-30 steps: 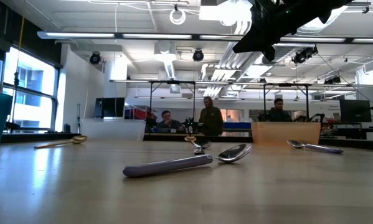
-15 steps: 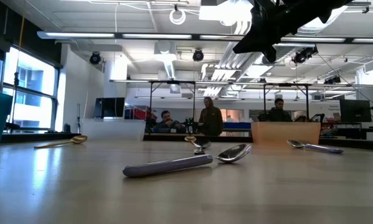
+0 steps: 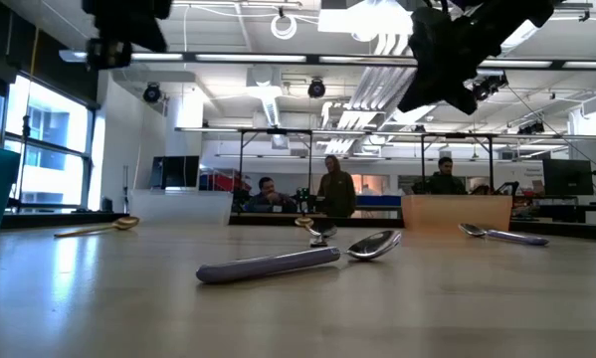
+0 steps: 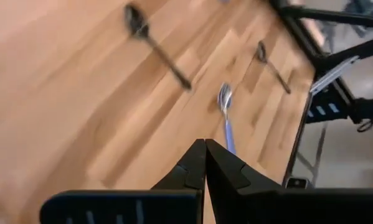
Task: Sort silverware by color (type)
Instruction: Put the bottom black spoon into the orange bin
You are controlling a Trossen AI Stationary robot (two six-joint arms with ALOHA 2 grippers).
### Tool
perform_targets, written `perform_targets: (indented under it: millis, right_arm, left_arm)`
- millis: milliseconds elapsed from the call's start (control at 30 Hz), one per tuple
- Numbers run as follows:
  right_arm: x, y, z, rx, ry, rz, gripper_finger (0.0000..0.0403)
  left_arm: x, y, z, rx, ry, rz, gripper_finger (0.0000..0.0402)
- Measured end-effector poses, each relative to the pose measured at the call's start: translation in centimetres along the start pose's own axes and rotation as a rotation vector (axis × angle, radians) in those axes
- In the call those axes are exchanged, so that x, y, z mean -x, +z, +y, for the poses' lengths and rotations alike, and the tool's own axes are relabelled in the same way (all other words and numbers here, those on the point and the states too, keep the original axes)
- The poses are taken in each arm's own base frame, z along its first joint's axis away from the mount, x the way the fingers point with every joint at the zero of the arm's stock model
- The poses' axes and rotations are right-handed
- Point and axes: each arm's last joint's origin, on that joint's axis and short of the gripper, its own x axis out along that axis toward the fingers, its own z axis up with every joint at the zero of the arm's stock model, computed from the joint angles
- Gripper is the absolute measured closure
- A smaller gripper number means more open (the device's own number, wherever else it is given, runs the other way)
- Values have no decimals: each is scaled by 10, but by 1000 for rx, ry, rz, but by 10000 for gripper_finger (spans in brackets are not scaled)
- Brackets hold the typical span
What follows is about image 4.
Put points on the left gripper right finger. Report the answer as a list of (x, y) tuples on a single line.
[(233, 186)]

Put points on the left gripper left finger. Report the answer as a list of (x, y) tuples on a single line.
[(186, 177)]

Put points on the thin grey metal leg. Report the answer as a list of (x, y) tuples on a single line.
[(319, 155)]

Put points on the black spoon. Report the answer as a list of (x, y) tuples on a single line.
[(261, 53), (136, 21)]

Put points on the black blocky device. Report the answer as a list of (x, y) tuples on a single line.
[(363, 109)]

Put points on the small grey frame bracket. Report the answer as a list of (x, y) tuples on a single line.
[(296, 183)]

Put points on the silver frame bracket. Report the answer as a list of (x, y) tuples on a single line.
[(332, 74)]

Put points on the black aluminium table frame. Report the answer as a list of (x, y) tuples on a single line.
[(300, 34)]

